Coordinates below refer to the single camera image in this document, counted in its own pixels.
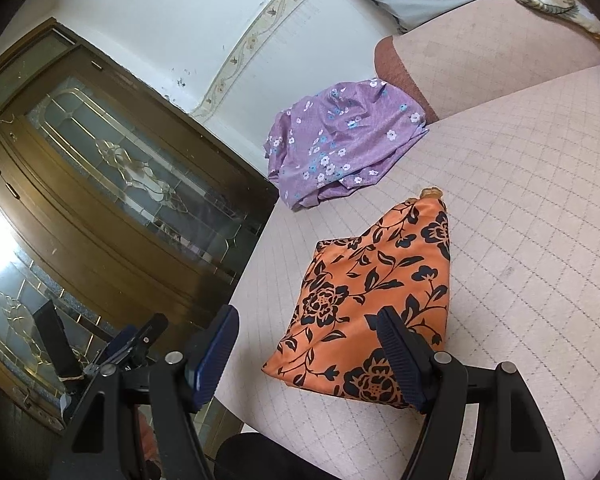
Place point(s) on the pink quilted sofa seat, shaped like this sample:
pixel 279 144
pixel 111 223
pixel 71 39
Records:
pixel 520 177

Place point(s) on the purple floral garment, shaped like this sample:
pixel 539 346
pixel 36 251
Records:
pixel 343 138

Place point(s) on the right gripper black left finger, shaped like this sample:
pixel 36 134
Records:
pixel 103 441

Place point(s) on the orange black floral garment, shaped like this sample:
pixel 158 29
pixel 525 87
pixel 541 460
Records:
pixel 401 261

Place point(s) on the brown glass panel door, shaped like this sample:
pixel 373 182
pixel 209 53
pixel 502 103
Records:
pixel 113 206

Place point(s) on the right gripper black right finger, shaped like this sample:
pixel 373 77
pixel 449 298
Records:
pixel 511 440

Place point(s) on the pink quilted sofa backrest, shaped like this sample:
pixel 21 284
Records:
pixel 479 52

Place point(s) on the person's left hand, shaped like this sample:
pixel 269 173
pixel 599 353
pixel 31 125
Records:
pixel 147 437

